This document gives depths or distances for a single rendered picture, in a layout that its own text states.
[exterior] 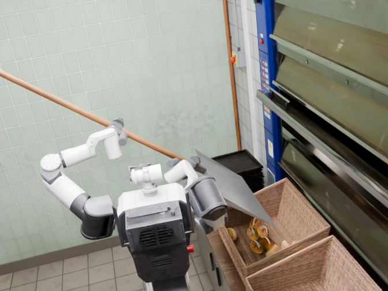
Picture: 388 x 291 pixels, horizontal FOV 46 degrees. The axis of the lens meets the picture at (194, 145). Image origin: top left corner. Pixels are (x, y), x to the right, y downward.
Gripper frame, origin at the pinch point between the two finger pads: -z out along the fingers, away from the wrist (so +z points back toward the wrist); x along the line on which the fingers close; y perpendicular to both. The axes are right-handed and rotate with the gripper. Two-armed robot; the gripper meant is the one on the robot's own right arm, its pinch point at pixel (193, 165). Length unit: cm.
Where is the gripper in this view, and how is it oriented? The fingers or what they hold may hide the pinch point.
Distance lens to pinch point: 231.1
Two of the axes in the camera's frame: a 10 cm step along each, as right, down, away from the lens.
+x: 5.2, -8.2, -2.3
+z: -3.0, 0.8, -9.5
